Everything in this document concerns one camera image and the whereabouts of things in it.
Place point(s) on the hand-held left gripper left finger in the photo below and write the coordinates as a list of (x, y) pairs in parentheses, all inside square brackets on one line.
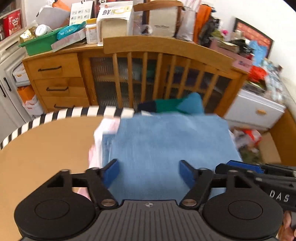
[(112, 172)]

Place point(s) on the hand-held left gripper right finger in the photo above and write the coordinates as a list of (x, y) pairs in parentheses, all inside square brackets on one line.
[(187, 172)]

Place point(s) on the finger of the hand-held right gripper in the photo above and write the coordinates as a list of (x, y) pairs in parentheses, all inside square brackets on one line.
[(245, 173), (245, 165)]

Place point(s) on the blue jeans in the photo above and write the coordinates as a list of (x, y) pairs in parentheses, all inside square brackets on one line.
[(166, 143)]

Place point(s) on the person's right hand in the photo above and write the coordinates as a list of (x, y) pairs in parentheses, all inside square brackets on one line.
[(286, 231)]

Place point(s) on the pink garment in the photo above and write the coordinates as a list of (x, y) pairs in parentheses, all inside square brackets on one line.
[(101, 134)]

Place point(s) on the cardboard box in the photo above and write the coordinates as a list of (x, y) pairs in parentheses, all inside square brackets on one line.
[(284, 136)]

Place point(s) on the small white drawer cabinet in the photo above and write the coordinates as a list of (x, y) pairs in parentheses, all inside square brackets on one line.
[(254, 109)]

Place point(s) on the green and teal folded garment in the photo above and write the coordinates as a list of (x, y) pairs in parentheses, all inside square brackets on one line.
[(192, 103)]

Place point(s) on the round table with striped rim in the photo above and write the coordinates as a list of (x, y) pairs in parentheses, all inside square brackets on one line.
[(34, 157)]

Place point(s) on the red plastic bag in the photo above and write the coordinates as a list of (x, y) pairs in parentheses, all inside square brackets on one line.
[(256, 73)]

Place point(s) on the blue plastic bag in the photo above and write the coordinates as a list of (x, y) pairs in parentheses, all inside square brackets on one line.
[(259, 49)]

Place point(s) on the wooden sideboard with drawers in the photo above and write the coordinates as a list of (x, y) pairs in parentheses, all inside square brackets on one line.
[(57, 67)]

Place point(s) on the white cabinets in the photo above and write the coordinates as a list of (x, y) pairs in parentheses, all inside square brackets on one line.
[(9, 97)]

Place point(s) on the red framed picture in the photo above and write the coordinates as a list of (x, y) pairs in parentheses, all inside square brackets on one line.
[(254, 37)]

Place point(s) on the wooden spindle-back chair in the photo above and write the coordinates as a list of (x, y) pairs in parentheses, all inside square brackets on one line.
[(161, 45)]

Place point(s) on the flat pink grey box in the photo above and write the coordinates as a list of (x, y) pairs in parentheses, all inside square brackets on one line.
[(67, 42)]

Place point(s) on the dark green cloth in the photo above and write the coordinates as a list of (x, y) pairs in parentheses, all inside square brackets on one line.
[(209, 32)]

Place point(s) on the white bottle yellow cap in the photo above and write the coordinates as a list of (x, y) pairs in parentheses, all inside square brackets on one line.
[(91, 32)]

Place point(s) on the green plastic bin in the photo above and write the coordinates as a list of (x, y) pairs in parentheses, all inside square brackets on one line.
[(39, 46)]

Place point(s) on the white rice bag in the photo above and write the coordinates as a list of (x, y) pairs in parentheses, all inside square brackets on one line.
[(115, 25)]

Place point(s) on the teal packet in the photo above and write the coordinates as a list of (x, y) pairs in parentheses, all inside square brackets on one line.
[(69, 30)]

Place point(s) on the orange bag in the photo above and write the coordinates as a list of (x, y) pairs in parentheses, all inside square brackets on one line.
[(201, 20)]

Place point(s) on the white jar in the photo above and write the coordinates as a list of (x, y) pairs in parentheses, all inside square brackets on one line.
[(42, 30)]

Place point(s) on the gold foil packet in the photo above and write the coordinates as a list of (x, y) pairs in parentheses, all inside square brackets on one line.
[(27, 35)]

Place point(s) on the white icon printed bag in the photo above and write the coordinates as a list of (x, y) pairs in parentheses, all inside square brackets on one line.
[(79, 11)]

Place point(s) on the white paper envelope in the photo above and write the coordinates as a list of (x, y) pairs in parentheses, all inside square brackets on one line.
[(50, 16)]

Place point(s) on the red tin box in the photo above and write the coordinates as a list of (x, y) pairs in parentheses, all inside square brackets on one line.
[(13, 23)]

